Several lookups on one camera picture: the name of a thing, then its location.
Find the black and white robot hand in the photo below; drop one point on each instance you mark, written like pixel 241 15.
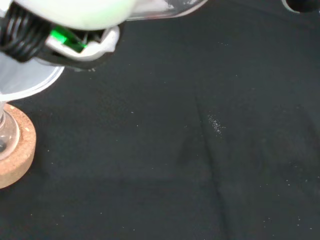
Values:
pixel 75 15

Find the clear plastic funnel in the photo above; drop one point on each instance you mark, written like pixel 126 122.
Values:
pixel 27 77

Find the black cloth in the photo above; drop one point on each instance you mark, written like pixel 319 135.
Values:
pixel 175 137

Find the small round-bottom glass flask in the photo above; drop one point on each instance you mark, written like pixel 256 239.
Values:
pixel 7 135

